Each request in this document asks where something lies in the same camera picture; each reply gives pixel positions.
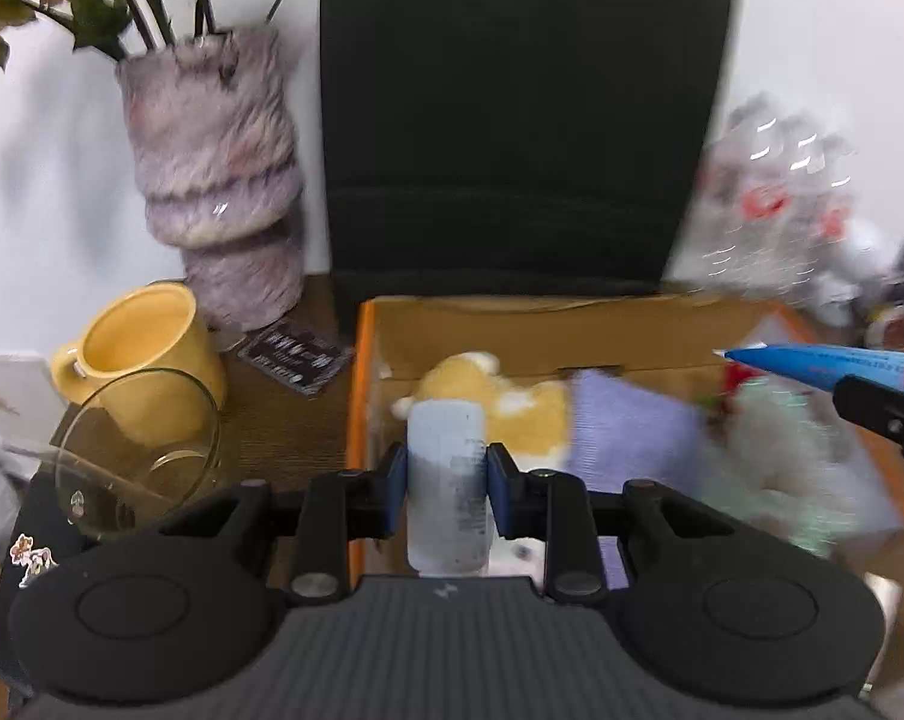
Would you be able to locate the white grey small bottle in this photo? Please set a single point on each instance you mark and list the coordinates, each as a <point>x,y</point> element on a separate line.
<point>448,480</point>

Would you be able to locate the black monitor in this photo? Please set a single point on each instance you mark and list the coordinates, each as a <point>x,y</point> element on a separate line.
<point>519,112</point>

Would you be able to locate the yellow plush toy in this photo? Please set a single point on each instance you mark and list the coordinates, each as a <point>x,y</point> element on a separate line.
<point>489,399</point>

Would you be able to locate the orange cardboard box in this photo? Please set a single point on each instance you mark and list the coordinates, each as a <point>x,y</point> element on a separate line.
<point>362,390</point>

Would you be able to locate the red packet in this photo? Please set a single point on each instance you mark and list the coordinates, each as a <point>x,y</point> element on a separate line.
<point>737,381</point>

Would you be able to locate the yellow mug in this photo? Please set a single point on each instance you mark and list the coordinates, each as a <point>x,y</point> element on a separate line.
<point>148,360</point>

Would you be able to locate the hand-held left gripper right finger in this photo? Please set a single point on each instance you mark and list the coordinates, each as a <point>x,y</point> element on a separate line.
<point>501,499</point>

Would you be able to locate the clear glass cup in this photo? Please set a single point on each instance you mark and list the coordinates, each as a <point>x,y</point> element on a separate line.
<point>137,457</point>

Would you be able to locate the wooden desktop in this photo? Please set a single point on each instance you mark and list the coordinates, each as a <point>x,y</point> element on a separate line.
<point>287,427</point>

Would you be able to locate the black printed card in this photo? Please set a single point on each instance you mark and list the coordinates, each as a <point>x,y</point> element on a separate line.
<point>294,352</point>

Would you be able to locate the purple knitted cloth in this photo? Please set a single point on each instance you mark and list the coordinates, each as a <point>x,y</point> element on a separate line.
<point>624,431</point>

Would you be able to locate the fuzzy pink grey vase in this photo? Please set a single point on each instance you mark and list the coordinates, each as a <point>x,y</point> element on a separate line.
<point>216,172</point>

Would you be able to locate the white papers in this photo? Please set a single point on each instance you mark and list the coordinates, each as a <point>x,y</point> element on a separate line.
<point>5,420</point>

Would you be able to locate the blue tube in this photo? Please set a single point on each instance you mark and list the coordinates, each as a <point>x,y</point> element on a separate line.
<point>827,365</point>

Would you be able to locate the black case with sticker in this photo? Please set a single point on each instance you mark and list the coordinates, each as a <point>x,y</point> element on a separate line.
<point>43,540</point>

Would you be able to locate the clear plastic bag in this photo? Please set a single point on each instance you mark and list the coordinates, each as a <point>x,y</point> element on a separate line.
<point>778,195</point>

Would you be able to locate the white fluffy plush toy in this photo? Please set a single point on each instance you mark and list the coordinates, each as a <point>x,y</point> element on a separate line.
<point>778,457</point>

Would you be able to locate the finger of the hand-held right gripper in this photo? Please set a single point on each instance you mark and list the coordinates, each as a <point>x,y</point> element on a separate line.
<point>883,420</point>

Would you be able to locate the artificial flowers with green leaves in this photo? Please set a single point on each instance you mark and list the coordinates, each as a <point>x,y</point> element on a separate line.
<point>92,7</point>

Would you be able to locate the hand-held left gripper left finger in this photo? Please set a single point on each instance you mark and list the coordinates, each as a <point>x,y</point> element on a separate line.
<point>396,493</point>

